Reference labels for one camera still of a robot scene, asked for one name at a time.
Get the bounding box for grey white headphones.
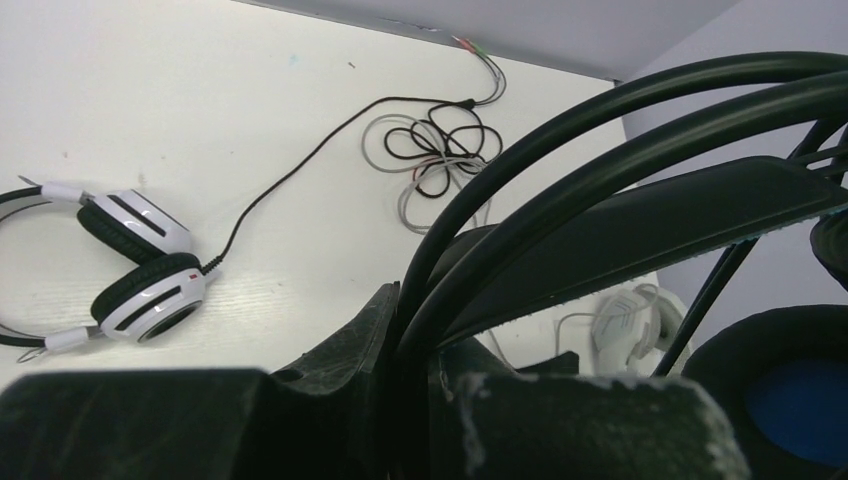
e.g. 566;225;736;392
554;283;688;376

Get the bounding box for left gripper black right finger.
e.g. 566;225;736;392
428;339;751;479

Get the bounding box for black cable of white headphones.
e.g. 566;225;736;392
201;36;508;276

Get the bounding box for black headphones with blue band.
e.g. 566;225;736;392
382;52;847;479

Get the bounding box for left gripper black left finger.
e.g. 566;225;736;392
1;284;399;479

